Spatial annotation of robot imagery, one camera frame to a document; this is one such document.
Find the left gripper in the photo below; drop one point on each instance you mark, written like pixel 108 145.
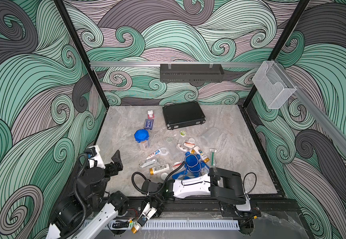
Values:
pixel 112 169

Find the small pink-capped bottle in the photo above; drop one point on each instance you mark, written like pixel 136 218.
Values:
pixel 150 114

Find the clear acrylic wall holder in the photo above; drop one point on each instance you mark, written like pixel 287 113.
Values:
pixel 274 84

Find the green toothbrush in wrapper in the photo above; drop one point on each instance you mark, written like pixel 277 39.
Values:
pixel 212 157

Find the black hard case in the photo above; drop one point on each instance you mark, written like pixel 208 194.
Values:
pixel 183 115

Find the round white soap disc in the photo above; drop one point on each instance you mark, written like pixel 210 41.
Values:
pixel 164 176

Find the dark blue small box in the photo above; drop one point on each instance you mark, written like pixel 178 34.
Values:
pixel 149 124

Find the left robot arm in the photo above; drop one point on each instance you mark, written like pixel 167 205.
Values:
pixel 85 212

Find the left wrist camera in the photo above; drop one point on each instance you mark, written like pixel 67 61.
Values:
pixel 94 157

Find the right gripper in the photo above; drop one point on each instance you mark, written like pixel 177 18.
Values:
pixel 159 210

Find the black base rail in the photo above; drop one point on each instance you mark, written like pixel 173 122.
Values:
pixel 262 203

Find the white slotted cable duct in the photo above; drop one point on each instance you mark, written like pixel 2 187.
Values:
pixel 176 224

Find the yellow shampoo bottle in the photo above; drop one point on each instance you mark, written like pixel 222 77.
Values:
pixel 199 151

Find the black wall shelf tray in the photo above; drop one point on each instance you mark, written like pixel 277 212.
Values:
pixel 191 73

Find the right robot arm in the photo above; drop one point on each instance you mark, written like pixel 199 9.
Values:
pixel 224 185

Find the blue-lid container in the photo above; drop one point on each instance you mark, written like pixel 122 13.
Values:
pixel 142 138
pixel 210 137

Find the small green round cap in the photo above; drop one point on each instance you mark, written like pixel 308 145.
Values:
pixel 183 133

